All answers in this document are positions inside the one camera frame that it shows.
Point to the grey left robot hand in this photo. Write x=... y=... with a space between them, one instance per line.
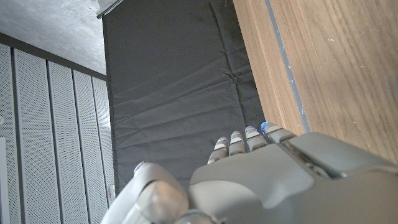
x=280 y=186

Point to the black curtain backdrop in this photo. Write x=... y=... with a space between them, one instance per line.
x=171 y=77

